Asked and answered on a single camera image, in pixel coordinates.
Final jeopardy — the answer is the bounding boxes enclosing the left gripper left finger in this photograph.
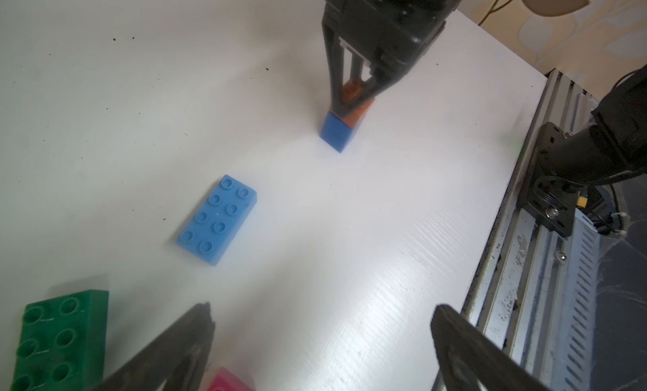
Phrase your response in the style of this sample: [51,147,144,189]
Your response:
[96,303,216,390]

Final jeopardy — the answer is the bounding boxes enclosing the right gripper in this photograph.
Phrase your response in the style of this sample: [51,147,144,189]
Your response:
[322,0,462,123]

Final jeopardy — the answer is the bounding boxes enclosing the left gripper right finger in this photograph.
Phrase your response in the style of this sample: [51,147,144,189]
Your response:
[431,304,546,390]

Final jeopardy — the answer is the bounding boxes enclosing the orange small lego brick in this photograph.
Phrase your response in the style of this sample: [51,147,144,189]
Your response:
[339,79,376,127]

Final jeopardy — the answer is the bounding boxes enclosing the pink small lego brick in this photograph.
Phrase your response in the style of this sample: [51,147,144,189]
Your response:
[207,367,254,391]

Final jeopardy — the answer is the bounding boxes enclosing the blue small lego brick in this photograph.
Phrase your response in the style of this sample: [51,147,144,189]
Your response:
[319,111,362,154]

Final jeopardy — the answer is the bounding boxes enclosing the dark green lego brick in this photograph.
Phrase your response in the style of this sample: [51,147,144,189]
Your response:
[10,289,109,390]

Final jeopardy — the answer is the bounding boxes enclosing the light blue long lego brick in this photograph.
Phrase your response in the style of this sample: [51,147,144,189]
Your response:
[175,175,258,266]

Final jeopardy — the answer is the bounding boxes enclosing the aluminium front rail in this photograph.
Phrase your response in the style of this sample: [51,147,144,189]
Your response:
[462,70,606,390]

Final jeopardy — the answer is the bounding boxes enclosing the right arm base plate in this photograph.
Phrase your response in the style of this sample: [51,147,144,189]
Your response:
[517,123,581,239]

